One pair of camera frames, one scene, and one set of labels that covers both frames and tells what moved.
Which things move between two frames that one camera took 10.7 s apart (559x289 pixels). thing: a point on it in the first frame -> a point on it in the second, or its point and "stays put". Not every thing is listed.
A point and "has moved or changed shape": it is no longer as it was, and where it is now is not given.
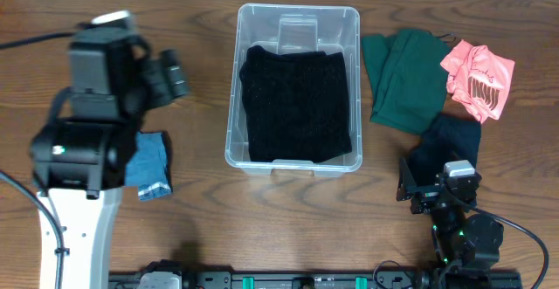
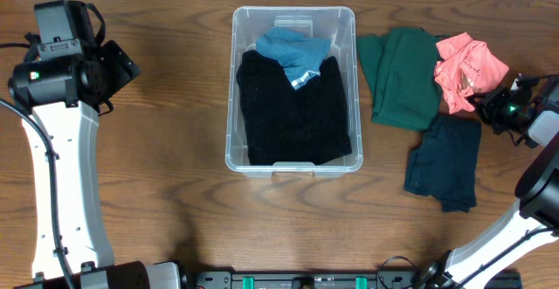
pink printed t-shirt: [477, 79] has moved or changed shape
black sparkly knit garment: [296, 106] stays put
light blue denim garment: [148, 168] -> [301, 56]
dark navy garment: [452, 138] stays put
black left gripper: [163, 82] -> [120, 66]
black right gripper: [427, 195] -> [484, 103]
